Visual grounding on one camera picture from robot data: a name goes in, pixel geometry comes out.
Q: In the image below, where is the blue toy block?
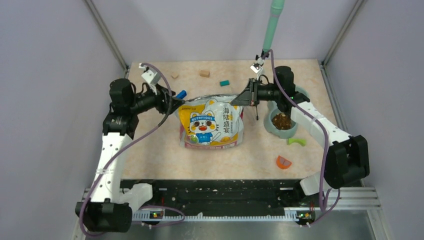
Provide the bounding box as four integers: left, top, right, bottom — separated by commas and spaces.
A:
175, 90, 187, 100

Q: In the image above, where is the light wooden block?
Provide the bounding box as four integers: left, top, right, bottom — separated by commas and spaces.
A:
199, 70, 211, 78

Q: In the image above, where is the small wooden cube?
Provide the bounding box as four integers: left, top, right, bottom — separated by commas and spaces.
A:
171, 72, 179, 79

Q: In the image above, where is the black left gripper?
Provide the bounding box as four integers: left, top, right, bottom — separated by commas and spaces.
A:
129, 82, 185, 116

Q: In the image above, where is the black tripod stand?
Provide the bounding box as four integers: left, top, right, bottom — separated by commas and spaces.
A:
252, 50, 270, 121

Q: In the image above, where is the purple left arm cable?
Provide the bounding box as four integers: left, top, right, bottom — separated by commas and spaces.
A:
78, 62, 186, 238

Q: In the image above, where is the orange semicircle toy block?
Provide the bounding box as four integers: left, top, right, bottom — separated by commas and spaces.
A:
276, 155, 292, 170

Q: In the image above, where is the aluminium frame rail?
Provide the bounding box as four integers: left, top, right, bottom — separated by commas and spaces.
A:
79, 187, 382, 222

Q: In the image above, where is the green curved toy piece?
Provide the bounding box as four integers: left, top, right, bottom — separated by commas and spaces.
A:
287, 137, 307, 147

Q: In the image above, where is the pink pet food bag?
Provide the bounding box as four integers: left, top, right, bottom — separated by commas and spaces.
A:
176, 94, 244, 150

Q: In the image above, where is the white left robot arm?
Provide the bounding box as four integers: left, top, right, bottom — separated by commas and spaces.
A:
75, 62, 184, 237

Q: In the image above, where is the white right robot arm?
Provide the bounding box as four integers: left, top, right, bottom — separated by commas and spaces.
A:
231, 58, 370, 206

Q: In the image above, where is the teal rectangular block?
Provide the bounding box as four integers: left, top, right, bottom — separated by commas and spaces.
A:
219, 80, 230, 87

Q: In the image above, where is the teal double pet bowl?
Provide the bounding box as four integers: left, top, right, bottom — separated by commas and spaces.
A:
263, 101, 298, 140

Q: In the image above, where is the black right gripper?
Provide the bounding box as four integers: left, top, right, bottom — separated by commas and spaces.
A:
231, 77, 282, 107

